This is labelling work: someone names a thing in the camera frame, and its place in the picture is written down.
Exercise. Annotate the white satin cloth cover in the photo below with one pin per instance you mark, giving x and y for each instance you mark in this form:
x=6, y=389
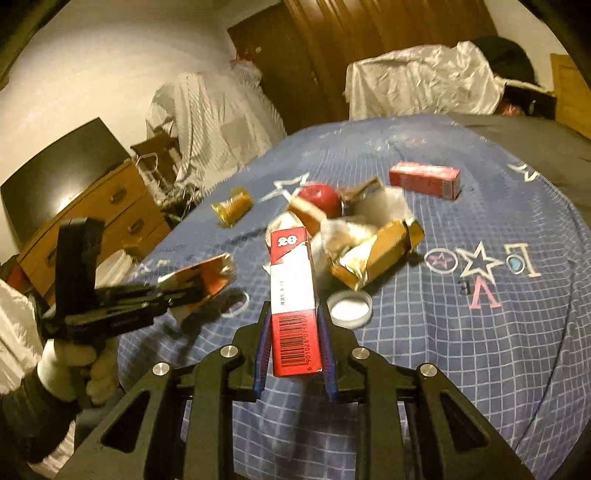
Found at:
x=415, y=83

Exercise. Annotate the red box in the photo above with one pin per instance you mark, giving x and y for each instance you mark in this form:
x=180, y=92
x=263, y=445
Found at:
x=425, y=180

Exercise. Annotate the person's left forearm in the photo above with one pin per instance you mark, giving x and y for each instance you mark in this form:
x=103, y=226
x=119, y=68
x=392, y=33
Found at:
x=27, y=415

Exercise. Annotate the red and white carton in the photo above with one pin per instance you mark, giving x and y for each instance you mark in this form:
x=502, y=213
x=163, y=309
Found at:
x=291, y=286

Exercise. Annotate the light wooden panel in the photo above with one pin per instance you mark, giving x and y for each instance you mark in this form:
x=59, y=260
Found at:
x=572, y=92

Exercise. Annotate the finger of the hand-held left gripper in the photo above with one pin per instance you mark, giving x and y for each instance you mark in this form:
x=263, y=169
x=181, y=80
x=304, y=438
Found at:
x=134, y=291
x=124, y=316

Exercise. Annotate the black cloth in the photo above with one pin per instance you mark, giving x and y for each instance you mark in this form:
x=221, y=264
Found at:
x=508, y=55

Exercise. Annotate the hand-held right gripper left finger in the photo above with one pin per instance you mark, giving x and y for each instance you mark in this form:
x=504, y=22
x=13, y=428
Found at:
x=261, y=355

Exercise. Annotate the brown wooden wardrobe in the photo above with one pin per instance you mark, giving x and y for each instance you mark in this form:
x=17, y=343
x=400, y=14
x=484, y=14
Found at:
x=369, y=27

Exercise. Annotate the black television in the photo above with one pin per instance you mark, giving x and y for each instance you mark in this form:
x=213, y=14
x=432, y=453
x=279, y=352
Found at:
x=55, y=184

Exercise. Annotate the person's left hand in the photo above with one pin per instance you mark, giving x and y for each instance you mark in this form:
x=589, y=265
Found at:
x=60, y=367

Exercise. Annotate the clear plastic jar lid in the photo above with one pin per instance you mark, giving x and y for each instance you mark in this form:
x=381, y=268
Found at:
x=348, y=310

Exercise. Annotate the wooden dresser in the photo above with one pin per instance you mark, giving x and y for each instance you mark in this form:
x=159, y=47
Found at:
x=115, y=203

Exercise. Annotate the gold foil packet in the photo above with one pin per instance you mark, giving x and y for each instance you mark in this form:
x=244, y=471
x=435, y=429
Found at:
x=369, y=258

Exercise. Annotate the brown wrapper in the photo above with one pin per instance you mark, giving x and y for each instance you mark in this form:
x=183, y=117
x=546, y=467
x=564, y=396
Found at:
x=364, y=189

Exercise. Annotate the red door ornament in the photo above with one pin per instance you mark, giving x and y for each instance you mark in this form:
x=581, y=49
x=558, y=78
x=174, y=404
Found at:
x=247, y=57

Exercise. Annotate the grey blanket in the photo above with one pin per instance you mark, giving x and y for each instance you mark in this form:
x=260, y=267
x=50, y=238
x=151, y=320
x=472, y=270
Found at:
x=531, y=138

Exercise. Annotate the clear plastic wrapper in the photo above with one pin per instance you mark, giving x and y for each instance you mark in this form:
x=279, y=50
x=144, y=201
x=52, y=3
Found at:
x=388, y=203

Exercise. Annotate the orange foil wrapper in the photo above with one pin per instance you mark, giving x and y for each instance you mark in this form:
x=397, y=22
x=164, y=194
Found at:
x=207, y=274

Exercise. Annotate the wooden chair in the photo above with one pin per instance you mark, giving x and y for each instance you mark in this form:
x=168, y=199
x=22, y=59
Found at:
x=152, y=145

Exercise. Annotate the brown wooden door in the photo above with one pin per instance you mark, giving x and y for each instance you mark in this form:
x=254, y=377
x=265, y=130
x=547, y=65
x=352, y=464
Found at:
x=277, y=60

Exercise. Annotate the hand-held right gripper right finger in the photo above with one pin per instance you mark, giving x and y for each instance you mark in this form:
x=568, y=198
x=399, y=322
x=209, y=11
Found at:
x=329, y=364

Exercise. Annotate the yellow wrapper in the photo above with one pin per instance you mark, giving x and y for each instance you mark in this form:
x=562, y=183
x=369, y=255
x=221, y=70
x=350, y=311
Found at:
x=233, y=205

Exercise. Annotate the pile of white hangers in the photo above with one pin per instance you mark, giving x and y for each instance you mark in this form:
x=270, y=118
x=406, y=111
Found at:
x=168, y=194

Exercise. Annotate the red apple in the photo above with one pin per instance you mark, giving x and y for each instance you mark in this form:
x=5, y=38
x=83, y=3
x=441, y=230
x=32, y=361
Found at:
x=323, y=198

